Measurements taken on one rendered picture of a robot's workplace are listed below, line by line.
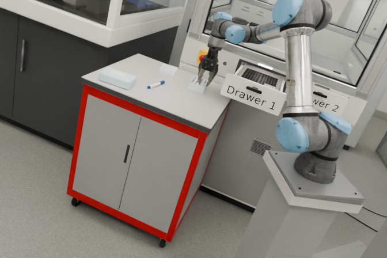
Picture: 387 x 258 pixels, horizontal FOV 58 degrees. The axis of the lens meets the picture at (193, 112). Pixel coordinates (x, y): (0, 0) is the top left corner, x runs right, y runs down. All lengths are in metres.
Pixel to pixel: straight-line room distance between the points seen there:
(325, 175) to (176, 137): 0.62
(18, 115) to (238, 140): 1.44
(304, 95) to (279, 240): 0.56
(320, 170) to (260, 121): 0.79
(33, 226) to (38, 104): 0.81
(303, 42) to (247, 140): 0.99
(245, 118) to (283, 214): 0.83
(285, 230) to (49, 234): 1.11
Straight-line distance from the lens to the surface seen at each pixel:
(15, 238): 1.90
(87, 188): 1.89
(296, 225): 1.40
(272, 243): 1.43
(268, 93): 1.63
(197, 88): 1.76
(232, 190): 2.28
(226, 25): 1.59
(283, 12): 1.24
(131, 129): 1.60
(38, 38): 2.28
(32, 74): 2.37
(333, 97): 1.96
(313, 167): 1.33
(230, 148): 2.14
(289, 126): 1.17
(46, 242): 1.88
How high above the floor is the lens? 1.38
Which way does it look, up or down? 24 degrees down
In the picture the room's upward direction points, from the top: 17 degrees clockwise
